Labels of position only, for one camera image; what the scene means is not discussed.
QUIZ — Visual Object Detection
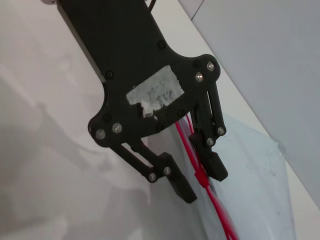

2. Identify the clear document bag red zipper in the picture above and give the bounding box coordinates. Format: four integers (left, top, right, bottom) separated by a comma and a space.
146, 112, 301, 240

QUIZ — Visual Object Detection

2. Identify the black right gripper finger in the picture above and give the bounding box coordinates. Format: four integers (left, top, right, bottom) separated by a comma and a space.
188, 83, 230, 183
112, 141, 199, 204

